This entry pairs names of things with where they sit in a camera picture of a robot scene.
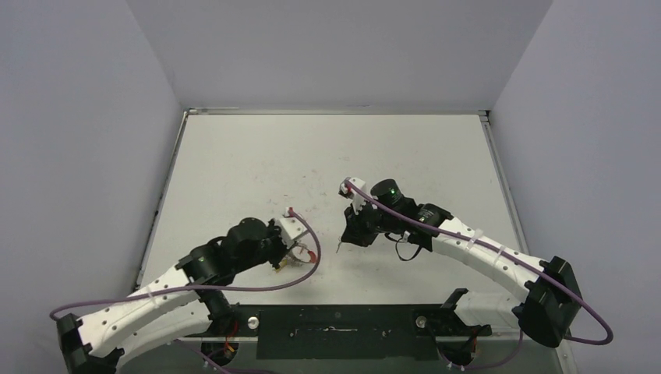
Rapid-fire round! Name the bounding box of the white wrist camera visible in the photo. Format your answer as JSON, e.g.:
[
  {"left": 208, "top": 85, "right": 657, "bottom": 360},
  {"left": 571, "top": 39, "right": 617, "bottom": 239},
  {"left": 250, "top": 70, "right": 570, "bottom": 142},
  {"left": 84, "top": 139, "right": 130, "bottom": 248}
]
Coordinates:
[
  {"left": 338, "top": 177, "right": 366, "bottom": 213},
  {"left": 274, "top": 209, "right": 309, "bottom": 249}
]

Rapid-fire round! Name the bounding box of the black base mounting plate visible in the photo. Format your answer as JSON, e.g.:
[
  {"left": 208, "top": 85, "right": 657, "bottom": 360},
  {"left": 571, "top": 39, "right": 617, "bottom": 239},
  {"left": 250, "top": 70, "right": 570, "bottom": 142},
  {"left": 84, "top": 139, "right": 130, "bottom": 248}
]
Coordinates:
[{"left": 199, "top": 304, "right": 492, "bottom": 361}]

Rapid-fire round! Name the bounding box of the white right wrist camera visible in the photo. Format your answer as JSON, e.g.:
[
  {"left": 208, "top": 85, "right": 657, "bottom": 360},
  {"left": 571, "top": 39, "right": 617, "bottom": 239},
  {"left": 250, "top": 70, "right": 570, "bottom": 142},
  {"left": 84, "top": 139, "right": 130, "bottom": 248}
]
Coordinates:
[{"left": 338, "top": 177, "right": 366, "bottom": 213}]

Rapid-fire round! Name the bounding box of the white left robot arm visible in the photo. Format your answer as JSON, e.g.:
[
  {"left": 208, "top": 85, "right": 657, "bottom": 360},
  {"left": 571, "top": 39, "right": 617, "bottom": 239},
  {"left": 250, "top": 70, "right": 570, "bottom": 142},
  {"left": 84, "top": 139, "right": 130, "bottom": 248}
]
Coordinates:
[{"left": 56, "top": 217, "right": 307, "bottom": 373}]

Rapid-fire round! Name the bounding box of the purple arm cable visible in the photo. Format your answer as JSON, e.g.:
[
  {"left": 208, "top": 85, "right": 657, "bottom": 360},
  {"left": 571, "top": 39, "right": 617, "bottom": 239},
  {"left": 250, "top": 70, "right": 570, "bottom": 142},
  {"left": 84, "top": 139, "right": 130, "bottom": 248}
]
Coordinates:
[
  {"left": 344, "top": 179, "right": 614, "bottom": 346},
  {"left": 48, "top": 207, "right": 323, "bottom": 322}
]

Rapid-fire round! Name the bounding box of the steel key organizer ring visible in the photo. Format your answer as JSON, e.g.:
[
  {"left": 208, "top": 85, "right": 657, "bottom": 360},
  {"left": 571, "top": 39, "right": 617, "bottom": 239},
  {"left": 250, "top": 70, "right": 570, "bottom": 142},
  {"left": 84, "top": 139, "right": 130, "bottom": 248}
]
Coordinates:
[{"left": 272, "top": 242, "right": 319, "bottom": 273}]

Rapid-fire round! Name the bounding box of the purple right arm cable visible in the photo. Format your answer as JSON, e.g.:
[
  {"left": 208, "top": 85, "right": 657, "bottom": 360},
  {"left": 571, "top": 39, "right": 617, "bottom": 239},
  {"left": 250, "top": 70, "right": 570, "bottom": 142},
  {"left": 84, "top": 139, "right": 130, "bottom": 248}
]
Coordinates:
[{"left": 344, "top": 179, "right": 614, "bottom": 346}]

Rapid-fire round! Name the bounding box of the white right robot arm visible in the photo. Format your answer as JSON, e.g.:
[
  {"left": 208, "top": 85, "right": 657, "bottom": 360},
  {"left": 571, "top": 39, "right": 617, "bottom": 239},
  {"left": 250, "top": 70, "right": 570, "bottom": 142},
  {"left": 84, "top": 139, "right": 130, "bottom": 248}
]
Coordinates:
[{"left": 338, "top": 178, "right": 582, "bottom": 348}]

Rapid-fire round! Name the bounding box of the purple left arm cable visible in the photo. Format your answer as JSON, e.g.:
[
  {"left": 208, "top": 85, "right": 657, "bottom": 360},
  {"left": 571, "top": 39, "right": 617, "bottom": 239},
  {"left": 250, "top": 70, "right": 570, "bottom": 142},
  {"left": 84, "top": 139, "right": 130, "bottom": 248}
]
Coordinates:
[{"left": 48, "top": 207, "right": 323, "bottom": 322}]

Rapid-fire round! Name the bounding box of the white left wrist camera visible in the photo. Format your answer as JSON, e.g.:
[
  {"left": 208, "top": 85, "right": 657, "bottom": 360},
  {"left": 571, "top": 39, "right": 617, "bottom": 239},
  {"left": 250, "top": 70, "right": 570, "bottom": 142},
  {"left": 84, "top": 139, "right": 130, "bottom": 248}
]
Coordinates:
[{"left": 274, "top": 209, "right": 309, "bottom": 249}]

